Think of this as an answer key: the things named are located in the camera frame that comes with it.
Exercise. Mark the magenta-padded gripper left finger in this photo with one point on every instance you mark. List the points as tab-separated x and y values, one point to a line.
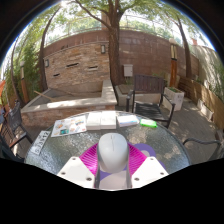
75	171

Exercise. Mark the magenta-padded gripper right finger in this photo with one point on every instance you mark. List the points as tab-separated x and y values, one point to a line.
150	170

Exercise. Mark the white computer mouse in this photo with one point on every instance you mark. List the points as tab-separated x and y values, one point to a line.
112	153

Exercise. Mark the purple paw-shaped mouse pad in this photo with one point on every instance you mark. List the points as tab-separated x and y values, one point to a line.
146	150

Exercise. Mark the white licence plate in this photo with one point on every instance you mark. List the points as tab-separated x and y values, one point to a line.
40	142

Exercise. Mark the colourful printed sheet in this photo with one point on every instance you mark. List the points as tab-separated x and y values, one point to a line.
69	126

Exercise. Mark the green packet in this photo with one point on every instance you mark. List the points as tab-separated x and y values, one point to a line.
148	123

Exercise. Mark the white flat box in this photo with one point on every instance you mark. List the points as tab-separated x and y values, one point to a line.
93	120
108	119

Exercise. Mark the white wrapped packet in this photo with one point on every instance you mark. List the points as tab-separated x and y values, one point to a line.
127	120

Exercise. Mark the dark slat-backed armchair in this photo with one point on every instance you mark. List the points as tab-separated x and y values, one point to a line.
148	110

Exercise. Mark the white square planter box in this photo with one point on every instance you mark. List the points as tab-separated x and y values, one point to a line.
174	99

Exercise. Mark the black mesh garden chair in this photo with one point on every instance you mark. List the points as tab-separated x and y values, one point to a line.
15	118

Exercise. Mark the wooden stick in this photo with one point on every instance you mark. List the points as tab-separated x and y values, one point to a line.
43	96

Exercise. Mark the long white planter box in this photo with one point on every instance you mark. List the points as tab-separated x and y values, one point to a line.
205	110

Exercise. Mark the tree trunk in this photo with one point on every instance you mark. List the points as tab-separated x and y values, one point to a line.
115	50

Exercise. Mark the wooden lamp post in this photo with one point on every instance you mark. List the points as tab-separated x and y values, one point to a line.
173	66
24	85

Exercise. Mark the grey wall utility box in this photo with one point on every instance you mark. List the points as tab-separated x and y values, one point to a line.
128	70

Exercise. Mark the wall lamp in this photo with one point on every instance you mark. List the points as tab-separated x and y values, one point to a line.
103	49
47	63

